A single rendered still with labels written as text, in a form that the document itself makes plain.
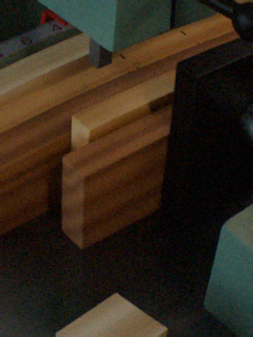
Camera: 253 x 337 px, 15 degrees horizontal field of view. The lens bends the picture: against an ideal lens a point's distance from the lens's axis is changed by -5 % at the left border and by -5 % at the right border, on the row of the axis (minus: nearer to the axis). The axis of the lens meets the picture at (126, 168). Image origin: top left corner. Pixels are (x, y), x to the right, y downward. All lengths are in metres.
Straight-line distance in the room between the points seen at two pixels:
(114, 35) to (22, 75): 0.09
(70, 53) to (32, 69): 0.02
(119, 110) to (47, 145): 0.04
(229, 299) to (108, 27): 0.14
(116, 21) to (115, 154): 0.07
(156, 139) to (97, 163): 0.03
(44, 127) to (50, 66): 0.04
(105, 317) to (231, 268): 0.06
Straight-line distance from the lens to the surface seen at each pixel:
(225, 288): 0.44
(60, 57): 0.51
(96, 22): 0.43
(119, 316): 0.41
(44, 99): 0.50
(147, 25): 0.43
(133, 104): 0.47
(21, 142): 0.47
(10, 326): 0.45
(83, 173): 0.45
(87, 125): 0.46
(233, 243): 0.42
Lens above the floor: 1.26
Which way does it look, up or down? 44 degrees down
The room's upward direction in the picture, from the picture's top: 5 degrees clockwise
